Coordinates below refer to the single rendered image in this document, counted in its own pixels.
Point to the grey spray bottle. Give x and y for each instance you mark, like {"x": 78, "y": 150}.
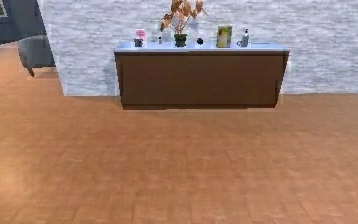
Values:
{"x": 244, "y": 39}

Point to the orange plant in green pot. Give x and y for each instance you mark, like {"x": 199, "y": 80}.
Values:
{"x": 180, "y": 20}

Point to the grey armchair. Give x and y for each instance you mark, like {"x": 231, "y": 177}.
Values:
{"x": 36, "y": 53}

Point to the brown cabinet with pale top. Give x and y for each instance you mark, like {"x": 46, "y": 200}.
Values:
{"x": 200, "y": 80}

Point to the small black round object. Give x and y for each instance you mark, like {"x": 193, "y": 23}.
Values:
{"x": 200, "y": 41}

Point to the yellow green box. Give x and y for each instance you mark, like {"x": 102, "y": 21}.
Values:
{"x": 224, "y": 36}

